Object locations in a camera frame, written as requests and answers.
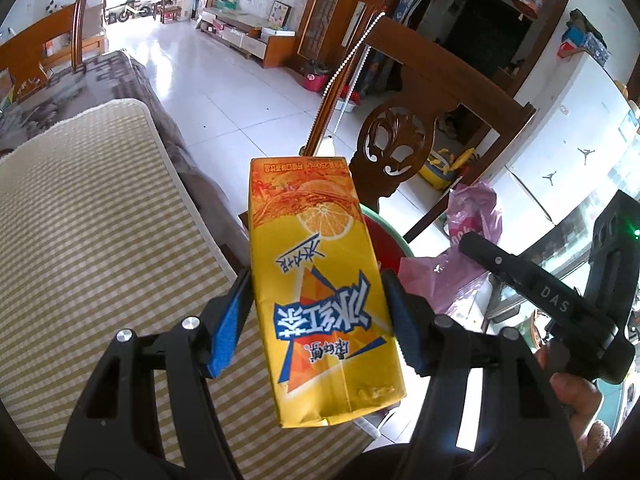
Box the white refrigerator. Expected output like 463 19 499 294
505 55 640 226

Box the plain wooden chair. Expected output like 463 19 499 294
0 0 88 103

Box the yellow lemon tea carton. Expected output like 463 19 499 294
248 156 407 428

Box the balance bike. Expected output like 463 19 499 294
107 2 153 23

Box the red floor pot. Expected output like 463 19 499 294
301 60 331 93

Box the white small basin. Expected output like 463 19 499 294
337 85 362 113

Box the beige striped cloth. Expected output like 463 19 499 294
0 99 373 471

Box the pink plastic bag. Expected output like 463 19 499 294
400 181 503 316

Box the person's right hand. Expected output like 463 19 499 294
535 345 613 466

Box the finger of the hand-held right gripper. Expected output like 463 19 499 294
459 231 583 326

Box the red round green-rimmed stool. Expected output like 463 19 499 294
360 205 416 281

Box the blue red box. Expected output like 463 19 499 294
557 27 611 63

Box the white bead string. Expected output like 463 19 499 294
322 10 387 133

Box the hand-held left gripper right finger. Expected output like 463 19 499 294
381 269 586 480

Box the low television cabinet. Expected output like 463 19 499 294
200 7 296 68

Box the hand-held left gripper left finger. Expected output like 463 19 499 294
54 267 256 480

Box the grey patterned tablecloth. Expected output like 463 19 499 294
0 49 251 261

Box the yellow ride-on toy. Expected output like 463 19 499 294
419 147 476 191

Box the carved wooden chair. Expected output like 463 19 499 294
299 2 537 246

